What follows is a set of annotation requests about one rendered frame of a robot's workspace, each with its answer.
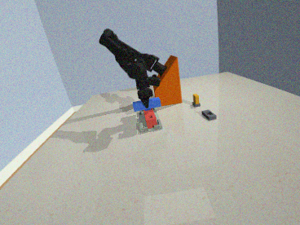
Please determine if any yellow rectangular block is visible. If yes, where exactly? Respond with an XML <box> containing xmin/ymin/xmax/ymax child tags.
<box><xmin>193</xmin><ymin>94</ymin><xmax>199</xmax><ymax>104</ymax></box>

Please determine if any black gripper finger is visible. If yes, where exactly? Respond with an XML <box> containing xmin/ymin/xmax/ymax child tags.
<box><xmin>140</xmin><ymin>97</ymin><xmax>149</xmax><ymax>108</ymax></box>

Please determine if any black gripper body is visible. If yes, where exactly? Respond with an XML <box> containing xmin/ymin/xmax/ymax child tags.
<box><xmin>135</xmin><ymin>73</ymin><xmax>153</xmax><ymax>99</ymax></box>

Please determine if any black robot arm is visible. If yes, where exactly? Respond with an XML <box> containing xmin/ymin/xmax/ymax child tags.
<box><xmin>99</xmin><ymin>29</ymin><xmax>167</xmax><ymax>87</ymax></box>

